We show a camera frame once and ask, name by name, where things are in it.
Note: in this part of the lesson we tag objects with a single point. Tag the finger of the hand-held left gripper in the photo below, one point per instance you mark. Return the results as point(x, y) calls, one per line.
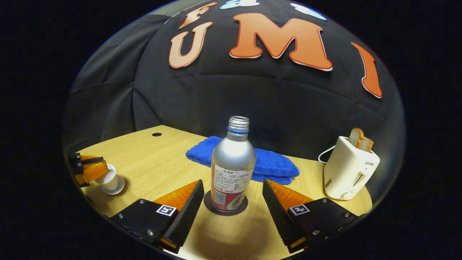
point(86, 160)
point(94, 172)

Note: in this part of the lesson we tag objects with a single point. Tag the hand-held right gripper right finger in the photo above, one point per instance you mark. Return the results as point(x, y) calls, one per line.
point(279, 216)

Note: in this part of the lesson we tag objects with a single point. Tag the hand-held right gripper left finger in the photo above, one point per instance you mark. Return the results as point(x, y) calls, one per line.
point(184, 216)

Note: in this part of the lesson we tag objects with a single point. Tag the white teacup lid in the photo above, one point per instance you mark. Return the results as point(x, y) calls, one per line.
point(109, 173)

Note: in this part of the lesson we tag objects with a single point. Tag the dark round coaster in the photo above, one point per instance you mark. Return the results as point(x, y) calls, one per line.
point(207, 206)

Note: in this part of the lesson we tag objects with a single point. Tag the silver water bottle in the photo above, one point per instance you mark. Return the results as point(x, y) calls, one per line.
point(232, 159)

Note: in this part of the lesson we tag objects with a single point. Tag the white teacup saucer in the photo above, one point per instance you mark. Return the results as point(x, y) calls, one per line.
point(121, 188)

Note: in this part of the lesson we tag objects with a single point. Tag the folded blue towel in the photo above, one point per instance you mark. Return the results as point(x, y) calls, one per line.
point(274, 164)

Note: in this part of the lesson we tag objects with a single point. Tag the white toaster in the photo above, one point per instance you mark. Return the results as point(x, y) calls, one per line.
point(348, 173)

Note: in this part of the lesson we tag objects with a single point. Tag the toast slice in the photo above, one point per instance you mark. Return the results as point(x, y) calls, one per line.
point(355, 137)
point(367, 144)

